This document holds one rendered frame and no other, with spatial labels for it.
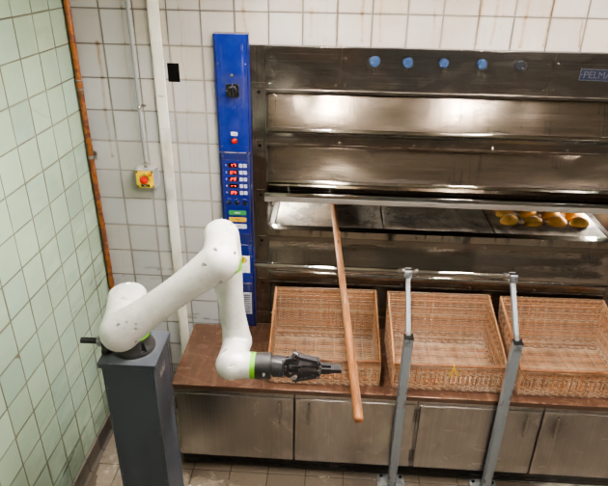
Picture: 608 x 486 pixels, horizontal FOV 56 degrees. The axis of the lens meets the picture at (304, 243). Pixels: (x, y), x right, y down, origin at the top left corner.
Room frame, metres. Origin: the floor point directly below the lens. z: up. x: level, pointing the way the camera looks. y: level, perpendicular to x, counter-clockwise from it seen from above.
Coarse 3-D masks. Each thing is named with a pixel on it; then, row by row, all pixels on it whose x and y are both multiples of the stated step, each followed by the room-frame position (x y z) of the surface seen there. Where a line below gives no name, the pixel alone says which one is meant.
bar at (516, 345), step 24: (264, 264) 2.36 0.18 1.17; (288, 264) 2.36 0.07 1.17; (312, 264) 2.36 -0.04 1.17; (408, 288) 2.28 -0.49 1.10; (408, 312) 2.20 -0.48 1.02; (408, 336) 2.12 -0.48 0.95; (408, 360) 2.09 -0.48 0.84; (504, 384) 2.09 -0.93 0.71; (504, 408) 2.07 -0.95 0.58; (384, 480) 2.14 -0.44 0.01; (480, 480) 2.15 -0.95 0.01
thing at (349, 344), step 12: (336, 216) 2.84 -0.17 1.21; (336, 228) 2.69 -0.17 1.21; (336, 240) 2.55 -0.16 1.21; (336, 252) 2.44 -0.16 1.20; (348, 312) 1.92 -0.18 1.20; (348, 324) 1.84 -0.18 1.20; (348, 336) 1.77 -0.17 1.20; (348, 348) 1.69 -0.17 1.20; (348, 360) 1.63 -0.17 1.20; (348, 372) 1.57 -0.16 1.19; (360, 396) 1.45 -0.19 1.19; (360, 408) 1.39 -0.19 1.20; (360, 420) 1.35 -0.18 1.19
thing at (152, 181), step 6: (138, 168) 2.71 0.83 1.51; (144, 168) 2.72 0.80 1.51; (150, 168) 2.72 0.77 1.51; (156, 168) 2.74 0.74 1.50; (138, 174) 2.69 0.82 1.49; (144, 174) 2.69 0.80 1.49; (156, 174) 2.73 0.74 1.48; (138, 180) 2.69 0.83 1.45; (150, 180) 2.69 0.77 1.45; (156, 180) 2.72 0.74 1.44; (138, 186) 2.69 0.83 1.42; (144, 186) 2.69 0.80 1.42; (150, 186) 2.69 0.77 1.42; (156, 186) 2.71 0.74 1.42
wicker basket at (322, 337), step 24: (288, 288) 2.68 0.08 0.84; (312, 288) 2.68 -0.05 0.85; (336, 288) 2.68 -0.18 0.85; (288, 312) 2.65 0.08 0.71; (312, 312) 2.64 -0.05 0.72; (336, 312) 2.65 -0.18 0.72; (360, 312) 2.64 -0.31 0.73; (288, 336) 2.60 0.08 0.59; (312, 336) 2.61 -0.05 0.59; (336, 336) 2.60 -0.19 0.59; (360, 336) 2.61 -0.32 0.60; (336, 360) 2.22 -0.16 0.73; (360, 360) 2.40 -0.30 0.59; (336, 384) 2.21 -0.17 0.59; (360, 384) 2.21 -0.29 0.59
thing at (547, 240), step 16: (400, 240) 2.70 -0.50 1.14; (416, 240) 2.69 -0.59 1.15; (432, 240) 2.69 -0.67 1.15; (448, 240) 2.68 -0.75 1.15; (464, 240) 2.68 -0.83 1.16; (480, 240) 2.67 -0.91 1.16; (496, 240) 2.67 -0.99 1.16; (512, 240) 2.66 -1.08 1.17; (528, 240) 2.66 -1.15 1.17; (544, 240) 2.66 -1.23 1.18; (560, 240) 2.65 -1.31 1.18; (576, 240) 2.65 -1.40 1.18; (592, 240) 2.66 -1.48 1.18
